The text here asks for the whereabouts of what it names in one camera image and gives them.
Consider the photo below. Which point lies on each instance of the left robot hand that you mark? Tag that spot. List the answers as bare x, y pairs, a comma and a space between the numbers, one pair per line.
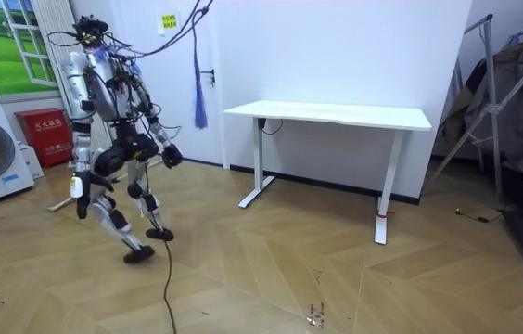
78, 188

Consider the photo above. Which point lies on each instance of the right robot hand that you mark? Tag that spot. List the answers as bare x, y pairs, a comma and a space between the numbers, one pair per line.
172, 156

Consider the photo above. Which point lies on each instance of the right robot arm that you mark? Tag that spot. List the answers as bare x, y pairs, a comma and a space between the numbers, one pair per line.
150, 113

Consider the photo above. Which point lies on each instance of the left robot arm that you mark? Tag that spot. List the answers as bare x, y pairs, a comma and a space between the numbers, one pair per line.
76, 88

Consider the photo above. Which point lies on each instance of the wooden stick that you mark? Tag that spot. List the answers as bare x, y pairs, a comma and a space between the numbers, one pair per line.
59, 204

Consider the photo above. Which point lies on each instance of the robot legs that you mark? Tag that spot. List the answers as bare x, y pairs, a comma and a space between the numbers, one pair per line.
108, 215

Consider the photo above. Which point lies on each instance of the small white box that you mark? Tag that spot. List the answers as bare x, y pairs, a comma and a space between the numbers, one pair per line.
32, 160

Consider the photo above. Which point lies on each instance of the red fire equipment box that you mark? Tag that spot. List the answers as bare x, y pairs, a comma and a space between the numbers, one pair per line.
46, 137

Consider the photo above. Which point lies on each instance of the robot body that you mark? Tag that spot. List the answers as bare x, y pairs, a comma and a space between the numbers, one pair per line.
101, 86

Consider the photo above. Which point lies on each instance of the white desk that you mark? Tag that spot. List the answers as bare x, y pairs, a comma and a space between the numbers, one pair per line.
335, 115

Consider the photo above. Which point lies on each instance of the metal clothes rack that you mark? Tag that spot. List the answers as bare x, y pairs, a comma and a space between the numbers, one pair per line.
492, 109

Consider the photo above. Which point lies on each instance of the hanging coats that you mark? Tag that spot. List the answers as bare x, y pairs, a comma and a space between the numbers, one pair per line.
521, 106

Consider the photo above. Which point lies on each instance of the yellow wall notice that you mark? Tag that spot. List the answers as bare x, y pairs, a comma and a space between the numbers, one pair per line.
169, 21

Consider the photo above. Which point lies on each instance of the landscape window wall poster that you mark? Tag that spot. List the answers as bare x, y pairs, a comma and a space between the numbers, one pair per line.
2, 51

